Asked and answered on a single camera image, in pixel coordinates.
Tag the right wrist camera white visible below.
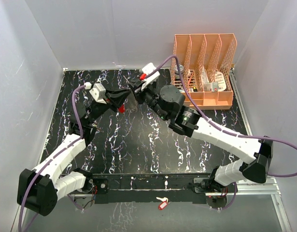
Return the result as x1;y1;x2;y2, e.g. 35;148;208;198
140;62;160;91

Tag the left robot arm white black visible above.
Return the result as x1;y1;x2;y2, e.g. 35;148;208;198
17;87;131;216

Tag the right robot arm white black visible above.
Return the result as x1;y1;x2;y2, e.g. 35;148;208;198
128;80;273;192

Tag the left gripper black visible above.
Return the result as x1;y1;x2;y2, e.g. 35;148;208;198
86;87;130;125

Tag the small jar with lid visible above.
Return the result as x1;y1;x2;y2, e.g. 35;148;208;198
174;64;184;79

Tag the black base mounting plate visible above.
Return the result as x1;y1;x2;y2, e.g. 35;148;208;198
91;174;238;205

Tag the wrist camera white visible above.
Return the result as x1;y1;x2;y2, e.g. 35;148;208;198
140;62;160;91
84;82;107;104

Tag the white labelled packet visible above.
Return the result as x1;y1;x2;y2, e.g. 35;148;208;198
201;70;226;92

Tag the red tag with key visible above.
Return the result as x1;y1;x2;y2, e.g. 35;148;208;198
156;197;169;210

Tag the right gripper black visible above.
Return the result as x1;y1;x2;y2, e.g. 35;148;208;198
128;80;170;122

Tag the orange file organizer rack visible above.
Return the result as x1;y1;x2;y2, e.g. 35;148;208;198
170;33;237;110

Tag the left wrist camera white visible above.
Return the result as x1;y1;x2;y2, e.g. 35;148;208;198
84;82;107;104

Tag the red handled key organizer plate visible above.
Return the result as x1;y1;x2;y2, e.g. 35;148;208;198
118;93;139;113

